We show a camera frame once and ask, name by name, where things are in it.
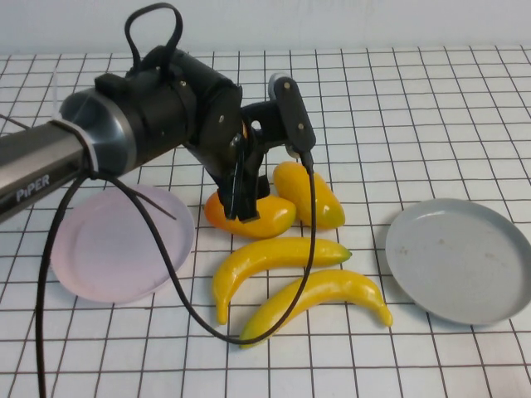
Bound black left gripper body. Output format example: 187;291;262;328
188;85;266;196

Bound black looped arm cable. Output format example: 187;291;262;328
125;2;184;84

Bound white black-grid tablecloth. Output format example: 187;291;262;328
0;44;531;398

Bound yellow mango with green tip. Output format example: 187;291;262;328
272;161;346;231

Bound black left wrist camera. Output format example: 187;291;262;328
267;72;316;161

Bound yellow plastic banana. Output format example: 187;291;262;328
212;236;353;326
238;269;393;349

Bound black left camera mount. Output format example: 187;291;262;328
239;101;291;167

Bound white zip tie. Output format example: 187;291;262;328
50;68;101;175

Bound orange plastic mango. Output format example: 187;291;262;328
203;191;297;240

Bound pink round plate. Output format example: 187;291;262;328
50;185;196;304

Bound grey round plate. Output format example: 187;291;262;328
384;197;531;325

